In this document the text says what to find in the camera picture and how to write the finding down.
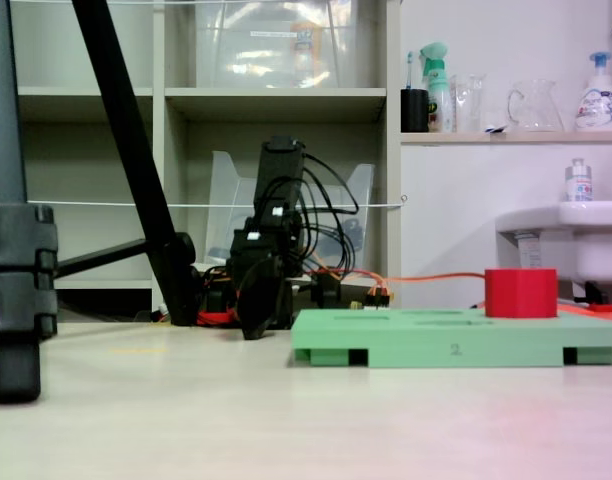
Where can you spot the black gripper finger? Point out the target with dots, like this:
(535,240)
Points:
(286,307)
(261,300)

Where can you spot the red octagonal pillar block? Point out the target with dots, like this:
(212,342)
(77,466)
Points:
(521,295)

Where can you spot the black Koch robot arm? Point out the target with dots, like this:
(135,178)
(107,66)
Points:
(278,170)

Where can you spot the green shape hole board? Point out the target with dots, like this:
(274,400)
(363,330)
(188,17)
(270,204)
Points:
(411,345)

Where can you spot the red clamp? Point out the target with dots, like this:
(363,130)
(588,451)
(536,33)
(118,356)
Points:
(213,317)

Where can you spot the clear plastic file tray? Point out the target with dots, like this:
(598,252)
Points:
(226,200)

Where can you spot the small circuit board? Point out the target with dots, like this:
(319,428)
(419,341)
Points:
(378,299)

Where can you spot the black tripod brace bar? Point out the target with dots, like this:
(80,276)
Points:
(101,257)

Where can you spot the clear plastic storage box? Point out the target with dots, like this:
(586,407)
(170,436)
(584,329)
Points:
(246,50)

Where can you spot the slim black tripod leg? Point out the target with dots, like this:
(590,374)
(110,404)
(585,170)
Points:
(121,100)

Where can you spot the black cup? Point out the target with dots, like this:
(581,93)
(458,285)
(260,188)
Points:
(414,110)

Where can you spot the blue white toothbrush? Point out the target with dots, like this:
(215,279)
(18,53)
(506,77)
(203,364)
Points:
(410,70)

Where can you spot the green spray bottle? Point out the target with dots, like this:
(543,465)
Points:
(436,95)

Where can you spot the clear measuring cup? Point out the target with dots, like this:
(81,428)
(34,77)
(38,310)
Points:
(468,105)

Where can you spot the small blue white packet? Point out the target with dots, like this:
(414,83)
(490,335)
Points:
(495,129)

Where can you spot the thick grey tripod leg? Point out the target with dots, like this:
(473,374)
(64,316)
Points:
(6,150)

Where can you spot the white sink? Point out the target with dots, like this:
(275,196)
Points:
(586,240)

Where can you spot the glass pitcher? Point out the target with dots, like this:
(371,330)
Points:
(536,110)

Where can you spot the small clear sanitizer bottle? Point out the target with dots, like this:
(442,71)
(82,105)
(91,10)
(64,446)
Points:
(579,182)

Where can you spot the white pump soap bottle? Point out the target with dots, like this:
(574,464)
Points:
(598,105)

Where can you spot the wooden wall ledge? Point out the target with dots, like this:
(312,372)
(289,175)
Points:
(511,138)

